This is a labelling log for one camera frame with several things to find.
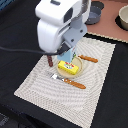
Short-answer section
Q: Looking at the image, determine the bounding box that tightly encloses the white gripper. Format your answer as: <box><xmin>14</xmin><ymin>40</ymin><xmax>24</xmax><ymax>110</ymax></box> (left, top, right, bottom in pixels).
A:
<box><xmin>35</xmin><ymin>0</ymin><xmax>91</xmax><ymax>55</ymax></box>

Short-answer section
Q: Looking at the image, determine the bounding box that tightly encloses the light blue cup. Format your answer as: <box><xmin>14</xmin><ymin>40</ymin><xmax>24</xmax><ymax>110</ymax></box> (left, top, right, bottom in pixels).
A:
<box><xmin>57</xmin><ymin>47</ymin><xmax>76</xmax><ymax>63</ymax></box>

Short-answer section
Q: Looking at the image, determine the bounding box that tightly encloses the brown toy sausage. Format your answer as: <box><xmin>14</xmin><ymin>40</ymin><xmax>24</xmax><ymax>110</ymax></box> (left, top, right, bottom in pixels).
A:
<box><xmin>47</xmin><ymin>56</ymin><xmax>53</xmax><ymax>67</ymax></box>

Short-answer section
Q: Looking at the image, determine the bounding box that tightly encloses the yellow butter box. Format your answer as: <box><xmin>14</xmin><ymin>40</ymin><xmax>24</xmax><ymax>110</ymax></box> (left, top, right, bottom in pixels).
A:
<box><xmin>58</xmin><ymin>61</ymin><xmax>79</xmax><ymax>75</ymax></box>

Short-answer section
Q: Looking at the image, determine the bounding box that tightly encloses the grey frying pan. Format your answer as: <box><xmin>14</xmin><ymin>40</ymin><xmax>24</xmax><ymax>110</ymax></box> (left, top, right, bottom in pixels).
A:
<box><xmin>86</xmin><ymin>6</ymin><xmax>101</xmax><ymax>25</ymax></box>

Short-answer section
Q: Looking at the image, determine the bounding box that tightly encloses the round tan plate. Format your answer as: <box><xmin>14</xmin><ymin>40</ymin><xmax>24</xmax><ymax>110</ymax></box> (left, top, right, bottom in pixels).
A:
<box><xmin>57</xmin><ymin>57</ymin><xmax>83</xmax><ymax>78</ymax></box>

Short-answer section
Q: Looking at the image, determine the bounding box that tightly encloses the black stove burner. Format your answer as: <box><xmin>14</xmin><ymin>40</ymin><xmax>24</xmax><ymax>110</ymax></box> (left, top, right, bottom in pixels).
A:
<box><xmin>91</xmin><ymin>1</ymin><xmax>104</xmax><ymax>10</ymax></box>

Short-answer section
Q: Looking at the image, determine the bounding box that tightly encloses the pink toy stove board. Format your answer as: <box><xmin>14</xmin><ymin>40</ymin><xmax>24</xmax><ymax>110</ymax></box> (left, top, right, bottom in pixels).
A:
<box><xmin>87</xmin><ymin>0</ymin><xmax>128</xmax><ymax>43</ymax></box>

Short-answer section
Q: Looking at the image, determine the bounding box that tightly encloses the beige bowl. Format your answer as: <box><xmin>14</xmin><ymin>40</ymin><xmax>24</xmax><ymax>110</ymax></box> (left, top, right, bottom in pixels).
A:
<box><xmin>119</xmin><ymin>5</ymin><xmax>128</xmax><ymax>30</ymax></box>

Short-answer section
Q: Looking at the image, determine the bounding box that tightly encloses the beige woven placemat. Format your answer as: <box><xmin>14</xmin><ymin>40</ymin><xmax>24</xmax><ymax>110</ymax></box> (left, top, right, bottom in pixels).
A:
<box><xmin>14</xmin><ymin>37</ymin><xmax>115</xmax><ymax>128</ymax></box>

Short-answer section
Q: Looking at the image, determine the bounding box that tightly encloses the black cable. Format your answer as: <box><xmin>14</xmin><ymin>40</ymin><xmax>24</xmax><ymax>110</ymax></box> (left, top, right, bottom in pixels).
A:
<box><xmin>0</xmin><ymin>45</ymin><xmax>58</xmax><ymax>56</ymax></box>

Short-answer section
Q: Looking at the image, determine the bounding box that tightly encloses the knife with orange handle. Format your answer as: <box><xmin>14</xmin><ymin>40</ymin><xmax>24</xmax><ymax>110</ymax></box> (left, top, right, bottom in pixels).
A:
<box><xmin>78</xmin><ymin>55</ymin><xmax>98</xmax><ymax>63</ymax></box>

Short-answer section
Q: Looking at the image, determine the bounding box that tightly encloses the fork with orange handle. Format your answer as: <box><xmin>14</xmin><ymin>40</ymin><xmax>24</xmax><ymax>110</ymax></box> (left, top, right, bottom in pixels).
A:
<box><xmin>46</xmin><ymin>71</ymin><xmax>86</xmax><ymax>89</ymax></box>

